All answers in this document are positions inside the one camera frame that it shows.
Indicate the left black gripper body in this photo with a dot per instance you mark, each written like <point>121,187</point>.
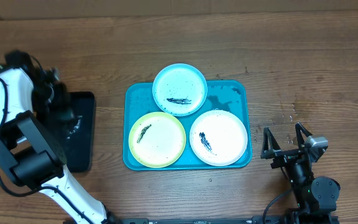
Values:
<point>47,99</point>

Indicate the black rectangular water tray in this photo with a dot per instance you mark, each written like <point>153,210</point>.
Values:
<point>73,126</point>

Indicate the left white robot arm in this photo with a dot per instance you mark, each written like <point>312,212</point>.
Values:
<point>46,136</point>

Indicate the yellow-green plate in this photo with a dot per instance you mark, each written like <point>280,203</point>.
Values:
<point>157,140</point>

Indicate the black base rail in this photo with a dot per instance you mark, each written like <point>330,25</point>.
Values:
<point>197,221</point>

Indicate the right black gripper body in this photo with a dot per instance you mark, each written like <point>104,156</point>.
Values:
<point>286,157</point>

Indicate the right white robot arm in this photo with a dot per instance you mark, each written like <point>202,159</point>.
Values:
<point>315,196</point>

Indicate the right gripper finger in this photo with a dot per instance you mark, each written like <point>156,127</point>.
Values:
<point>270,147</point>
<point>300,132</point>

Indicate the white plate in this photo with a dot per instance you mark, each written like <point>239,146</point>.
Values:
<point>218,138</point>

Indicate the light blue plate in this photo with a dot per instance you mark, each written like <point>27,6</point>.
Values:
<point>179,89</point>

